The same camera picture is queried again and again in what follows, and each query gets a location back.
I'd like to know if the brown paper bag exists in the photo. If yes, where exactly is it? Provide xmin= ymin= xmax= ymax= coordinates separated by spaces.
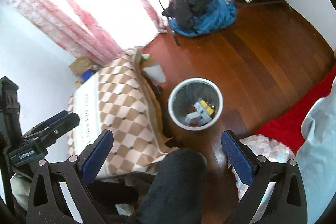
xmin=68 ymin=56 xmax=96 ymax=76

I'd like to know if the red blanket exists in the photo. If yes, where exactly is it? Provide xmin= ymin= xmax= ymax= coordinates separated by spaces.
xmin=255 ymin=68 xmax=335 ymax=154

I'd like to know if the pink white toothpaste box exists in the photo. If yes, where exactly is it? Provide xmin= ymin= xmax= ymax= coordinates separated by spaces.
xmin=185 ymin=111 xmax=202 ymax=124

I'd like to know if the yellow red box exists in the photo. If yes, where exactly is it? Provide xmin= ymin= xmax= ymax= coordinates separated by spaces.
xmin=198 ymin=99 xmax=215 ymax=116

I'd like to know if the white blue long box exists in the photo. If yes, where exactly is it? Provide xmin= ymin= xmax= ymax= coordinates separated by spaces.
xmin=194 ymin=102 xmax=212 ymax=123

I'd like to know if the black fuzzy trouser leg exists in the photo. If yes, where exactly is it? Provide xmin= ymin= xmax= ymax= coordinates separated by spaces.
xmin=88 ymin=149 xmax=207 ymax=223

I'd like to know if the white round trash bin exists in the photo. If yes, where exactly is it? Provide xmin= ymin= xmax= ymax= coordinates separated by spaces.
xmin=168 ymin=78 xmax=224 ymax=131

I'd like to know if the checkered table cloth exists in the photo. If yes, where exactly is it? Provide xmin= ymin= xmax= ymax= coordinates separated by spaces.
xmin=67 ymin=48 xmax=177 ymax=180

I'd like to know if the checkered pink bedding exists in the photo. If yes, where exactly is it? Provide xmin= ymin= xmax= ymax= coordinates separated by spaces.
xmin=231 ymin=79 xmax=336 ymax=224

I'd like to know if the blue black clothes pile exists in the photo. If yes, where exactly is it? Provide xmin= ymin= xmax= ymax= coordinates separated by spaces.
xmin=162 ymin=0 xmax=237 ymax=37

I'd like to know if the black clothes rack pole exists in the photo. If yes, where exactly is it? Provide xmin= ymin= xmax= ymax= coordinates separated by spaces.
xmin=158 ymin=0 xmax=180 ymax=47

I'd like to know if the blue lid white jar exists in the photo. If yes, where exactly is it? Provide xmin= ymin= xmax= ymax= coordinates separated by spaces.
xmin=81 ymin=69 xmax=96 ymax=83

